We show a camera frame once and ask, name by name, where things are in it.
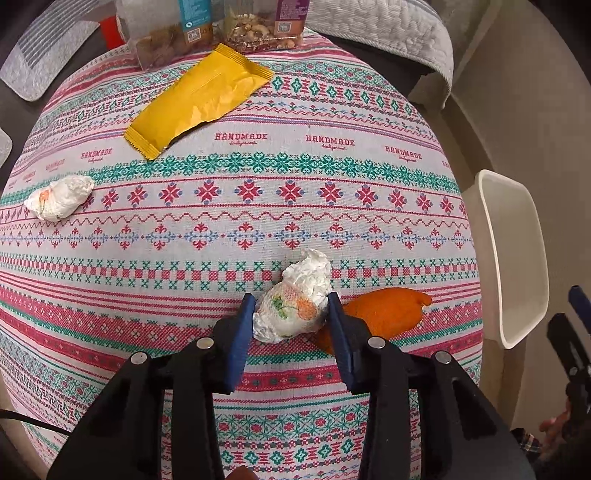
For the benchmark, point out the person's right hand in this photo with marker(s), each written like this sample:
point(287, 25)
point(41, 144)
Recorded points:
point(552, 429)

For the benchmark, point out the nut jar with teal label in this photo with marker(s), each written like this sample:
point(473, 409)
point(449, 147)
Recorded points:
point(160, 31)

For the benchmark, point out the patterned handmade tablecloth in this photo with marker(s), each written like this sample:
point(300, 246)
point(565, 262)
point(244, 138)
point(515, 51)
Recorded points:
point(328, 155)

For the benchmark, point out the nut jar with purple label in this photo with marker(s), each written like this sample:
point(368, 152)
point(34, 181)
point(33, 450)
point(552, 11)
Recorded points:
point(251, 26)

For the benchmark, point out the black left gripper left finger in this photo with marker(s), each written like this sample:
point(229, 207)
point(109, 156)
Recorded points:
point(239, 338)

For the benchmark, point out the white trash bin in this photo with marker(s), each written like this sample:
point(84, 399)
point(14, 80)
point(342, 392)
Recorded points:
point(511, 257)

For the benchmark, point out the grey armchair with quilted cover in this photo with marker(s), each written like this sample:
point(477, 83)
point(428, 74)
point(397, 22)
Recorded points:
point(47, 45)

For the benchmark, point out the yellow snack wrapper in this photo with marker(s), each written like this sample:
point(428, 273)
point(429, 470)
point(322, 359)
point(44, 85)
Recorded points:
point(215, 86)

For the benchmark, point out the printed tissue ball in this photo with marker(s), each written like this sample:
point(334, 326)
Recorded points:
point(296, 305)

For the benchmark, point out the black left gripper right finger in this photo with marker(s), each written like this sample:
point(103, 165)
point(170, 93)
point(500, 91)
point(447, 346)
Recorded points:
point(342, 329)

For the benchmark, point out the orange peel piece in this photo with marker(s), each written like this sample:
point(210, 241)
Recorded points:
point(389, 312)

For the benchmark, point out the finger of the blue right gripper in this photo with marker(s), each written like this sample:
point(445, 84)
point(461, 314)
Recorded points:
point(581, 305)

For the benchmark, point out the grey sofa with striped cover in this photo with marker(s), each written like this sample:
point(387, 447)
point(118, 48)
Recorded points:
point(408, 29)

